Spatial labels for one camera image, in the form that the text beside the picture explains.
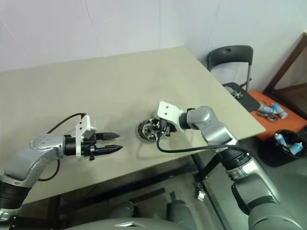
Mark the table caster wheel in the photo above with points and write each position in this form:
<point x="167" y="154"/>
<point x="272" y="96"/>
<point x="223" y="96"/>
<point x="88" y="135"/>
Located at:
<point x="200" y="191"/>

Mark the brown wooden frame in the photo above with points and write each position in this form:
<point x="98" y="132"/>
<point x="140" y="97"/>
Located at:
<point x="287" y="69"/>

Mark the grey robot torso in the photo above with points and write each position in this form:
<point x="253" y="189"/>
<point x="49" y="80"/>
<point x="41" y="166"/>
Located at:
<point x="153" y="221"/>

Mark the grey motor housing copper windings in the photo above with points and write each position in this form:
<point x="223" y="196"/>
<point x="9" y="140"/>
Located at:
<point x="145" y="130"/>

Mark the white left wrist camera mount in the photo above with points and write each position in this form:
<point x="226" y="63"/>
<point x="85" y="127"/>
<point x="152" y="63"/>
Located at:
<point x="82" y="127"/>

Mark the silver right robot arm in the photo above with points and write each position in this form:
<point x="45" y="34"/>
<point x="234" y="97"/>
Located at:
<point x="216" y="129"/>

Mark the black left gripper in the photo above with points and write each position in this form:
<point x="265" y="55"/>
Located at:
<point x="88" y="146"/>

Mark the orange stool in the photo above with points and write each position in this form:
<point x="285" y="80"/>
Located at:
<point x="287" y="124"/>

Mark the black waste bin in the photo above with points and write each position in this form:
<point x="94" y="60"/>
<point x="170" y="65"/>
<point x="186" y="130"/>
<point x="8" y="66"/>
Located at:
<point x="280" y="155"/>

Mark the blue white tube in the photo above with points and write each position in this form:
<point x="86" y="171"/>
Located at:
<point x="296" y="148"/>
<point x="279" y="109"/>
<point x="265" y="109"/>
<point x="280" y="140"/>

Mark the dark rounded robot leg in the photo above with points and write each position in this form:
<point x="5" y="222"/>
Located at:
<point x="178" y="207"/>
<point x="122" y="209"/>

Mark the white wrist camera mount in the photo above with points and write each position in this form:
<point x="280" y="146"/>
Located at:
<point x="168" y="111"/>
<point x="82" y="127"/>

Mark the black table frame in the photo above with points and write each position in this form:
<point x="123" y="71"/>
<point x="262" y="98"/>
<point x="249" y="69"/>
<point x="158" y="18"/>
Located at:
<point x="144" y="177"/>

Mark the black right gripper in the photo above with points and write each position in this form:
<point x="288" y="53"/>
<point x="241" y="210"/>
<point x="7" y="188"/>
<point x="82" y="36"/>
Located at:
<point x="166" y="127"/>

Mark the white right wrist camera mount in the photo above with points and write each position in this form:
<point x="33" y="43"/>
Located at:
<point x="168" y="111"/>

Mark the metal spoked part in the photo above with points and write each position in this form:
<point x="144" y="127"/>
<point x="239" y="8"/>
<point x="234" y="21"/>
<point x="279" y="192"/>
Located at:
<point x="233" y="92"/>

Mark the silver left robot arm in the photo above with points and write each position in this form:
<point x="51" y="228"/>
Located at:
<point x="36" y="153"/>

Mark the black folding chair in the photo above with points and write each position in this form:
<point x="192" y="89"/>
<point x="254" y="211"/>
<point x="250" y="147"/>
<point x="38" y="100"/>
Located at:
<point x="230" y="54"/>

